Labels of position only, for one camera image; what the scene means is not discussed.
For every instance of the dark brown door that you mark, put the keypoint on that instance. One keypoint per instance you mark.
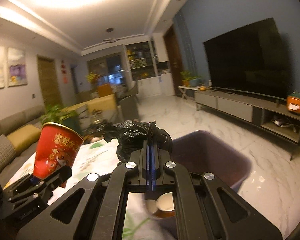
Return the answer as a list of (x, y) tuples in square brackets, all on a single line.
[(174, 57)]

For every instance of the red paper cup gold text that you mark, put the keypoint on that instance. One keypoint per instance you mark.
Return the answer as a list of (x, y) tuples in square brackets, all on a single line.
[(57, 146)]

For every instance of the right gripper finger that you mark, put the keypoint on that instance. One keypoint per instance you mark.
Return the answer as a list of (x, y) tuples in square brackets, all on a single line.
[(205, 206), (95, 207)]

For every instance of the grey tv cabinet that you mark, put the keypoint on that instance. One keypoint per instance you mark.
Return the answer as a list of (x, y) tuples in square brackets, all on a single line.
[(269, 116)]

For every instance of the grey sectional sofa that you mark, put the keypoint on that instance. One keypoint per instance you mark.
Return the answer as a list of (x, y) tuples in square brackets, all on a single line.
[(10, 162)]

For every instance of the wooden door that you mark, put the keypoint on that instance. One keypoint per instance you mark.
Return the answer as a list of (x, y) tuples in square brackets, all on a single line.
[(48, 81)]

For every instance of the small white side table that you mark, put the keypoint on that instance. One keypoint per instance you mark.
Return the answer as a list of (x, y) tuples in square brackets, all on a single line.
[(184, 89)]

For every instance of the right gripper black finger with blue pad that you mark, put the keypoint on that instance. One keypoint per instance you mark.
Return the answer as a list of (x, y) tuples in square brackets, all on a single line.
[(52, 181)]

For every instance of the purple painting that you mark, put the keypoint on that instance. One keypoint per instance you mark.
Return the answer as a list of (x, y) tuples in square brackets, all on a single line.
[(16, 62)]

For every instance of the grey trash bin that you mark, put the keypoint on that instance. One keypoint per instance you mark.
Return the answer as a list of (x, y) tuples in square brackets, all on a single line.
[(202, 152)]

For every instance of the yellow cushion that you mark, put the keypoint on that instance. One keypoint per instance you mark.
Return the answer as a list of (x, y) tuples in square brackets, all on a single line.
[(23, 138)]

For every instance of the black television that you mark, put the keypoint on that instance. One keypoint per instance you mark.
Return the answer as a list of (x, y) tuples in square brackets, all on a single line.
[(252, 59)]

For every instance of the display shelf cabinet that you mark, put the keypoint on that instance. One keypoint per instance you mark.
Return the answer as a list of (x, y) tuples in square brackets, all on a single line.
[(140, 60)]

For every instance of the black plastic trash bag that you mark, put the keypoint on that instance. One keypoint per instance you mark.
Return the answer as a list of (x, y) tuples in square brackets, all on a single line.
[(131, 134)]

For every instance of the floral white table cloth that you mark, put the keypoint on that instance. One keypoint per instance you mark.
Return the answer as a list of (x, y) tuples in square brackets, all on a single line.
[(100, 158)]

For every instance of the orange white paper cup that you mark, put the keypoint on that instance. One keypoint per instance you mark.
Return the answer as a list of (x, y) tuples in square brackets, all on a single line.
[(162, 207)]

